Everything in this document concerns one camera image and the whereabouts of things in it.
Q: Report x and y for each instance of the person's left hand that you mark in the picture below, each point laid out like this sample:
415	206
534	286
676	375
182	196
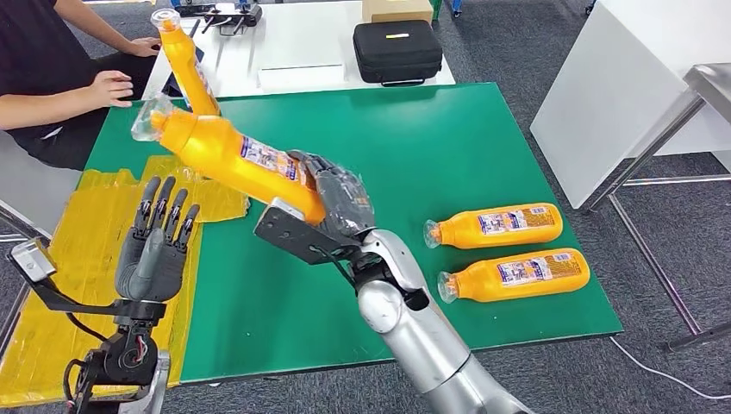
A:
145	47

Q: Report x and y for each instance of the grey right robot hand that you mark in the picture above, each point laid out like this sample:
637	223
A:
345	200

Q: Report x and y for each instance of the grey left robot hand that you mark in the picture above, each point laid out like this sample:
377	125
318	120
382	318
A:
151	263

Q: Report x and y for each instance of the person's right hand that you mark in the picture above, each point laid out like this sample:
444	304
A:
111	88

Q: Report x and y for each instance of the orange detergent bottle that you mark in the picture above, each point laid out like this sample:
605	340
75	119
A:
479	283
217	154
188	68
462	228

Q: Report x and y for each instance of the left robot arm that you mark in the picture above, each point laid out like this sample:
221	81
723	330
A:
131	354

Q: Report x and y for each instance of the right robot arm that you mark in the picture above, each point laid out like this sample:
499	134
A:
422	343

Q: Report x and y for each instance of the dark blue tablet case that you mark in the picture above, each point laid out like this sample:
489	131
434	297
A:
171	88

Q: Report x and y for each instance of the yellow plastic sheet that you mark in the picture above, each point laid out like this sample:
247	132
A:
74	251

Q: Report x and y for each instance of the person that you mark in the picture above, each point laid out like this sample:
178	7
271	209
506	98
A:
34	51

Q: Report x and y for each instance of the black handheld controller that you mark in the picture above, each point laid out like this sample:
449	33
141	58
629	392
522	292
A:
237	17

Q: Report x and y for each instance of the stainless steel table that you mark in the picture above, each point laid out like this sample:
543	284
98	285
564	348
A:
23	183
714	85

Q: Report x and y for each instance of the black carrying case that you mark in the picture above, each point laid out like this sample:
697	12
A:
397	54

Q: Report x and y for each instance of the brown cardboard box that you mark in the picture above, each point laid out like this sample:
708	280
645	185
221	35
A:
397	10

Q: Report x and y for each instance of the green plastic crate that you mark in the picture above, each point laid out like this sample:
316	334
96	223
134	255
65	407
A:
437	8

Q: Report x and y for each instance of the blue metal shelf rack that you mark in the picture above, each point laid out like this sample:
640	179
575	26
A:
590	7
455	6

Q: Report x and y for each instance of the white side table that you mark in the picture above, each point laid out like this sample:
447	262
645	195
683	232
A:
617	103

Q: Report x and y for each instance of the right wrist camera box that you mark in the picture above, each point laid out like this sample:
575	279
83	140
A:
297	237

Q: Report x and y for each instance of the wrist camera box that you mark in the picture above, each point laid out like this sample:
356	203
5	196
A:
297	237
31	260

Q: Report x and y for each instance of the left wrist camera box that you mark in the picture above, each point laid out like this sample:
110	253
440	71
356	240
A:
31	260

